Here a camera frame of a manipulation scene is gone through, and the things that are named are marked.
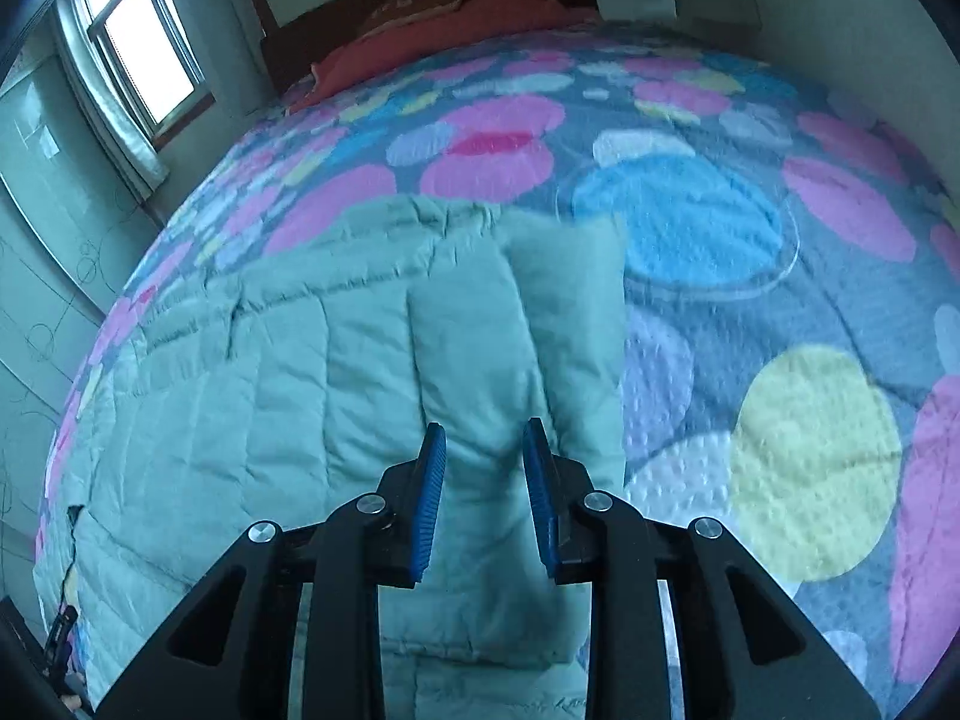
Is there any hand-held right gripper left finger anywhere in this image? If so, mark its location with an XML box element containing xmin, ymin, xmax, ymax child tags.
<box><xmin>97</xmin><ymin>424</ymin><xmax>449</xmax><ymax>720</ymax></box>

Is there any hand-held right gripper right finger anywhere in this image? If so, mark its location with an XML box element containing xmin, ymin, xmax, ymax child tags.
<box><xmin>523</xmin><ymin>418</ymin><xmax>882</xmax><ymax>720</ymax></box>

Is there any light green puffer jacket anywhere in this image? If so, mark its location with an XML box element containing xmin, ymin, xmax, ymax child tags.
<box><xmin>37</xmin><ymin>195</ymin><xmax>627</xmax><ymax>720</ymax></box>

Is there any dotted colourful bedspread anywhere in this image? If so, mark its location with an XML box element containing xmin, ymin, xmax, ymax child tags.
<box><xmin>34</xmin><ymin>19</ymin><xmax>960</xmax><ymax>720</ymax></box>

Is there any red pillow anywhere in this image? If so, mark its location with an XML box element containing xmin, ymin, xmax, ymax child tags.
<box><xmin>289</xmin><ymin>0</ymin><xmax>601</xmax><ymax>110</ymax></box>

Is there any pale window curtain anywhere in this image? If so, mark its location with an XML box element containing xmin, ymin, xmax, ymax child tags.
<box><xmin>56</xmin><ymin>15</ymin><xmax>170</xmax><ymax>200</ymax></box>

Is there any brown patterned cushion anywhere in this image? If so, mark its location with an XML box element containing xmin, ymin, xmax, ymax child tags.
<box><xmin>356</xmin><ymin>0</ymin><xmax>466</xmax><ymax>38</ymax></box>

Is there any grey framed window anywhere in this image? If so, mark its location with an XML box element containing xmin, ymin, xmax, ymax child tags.
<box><xmin>52</xmin><ymin>0</ymin><xmax>215</xmax><ymax>147</ymax></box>

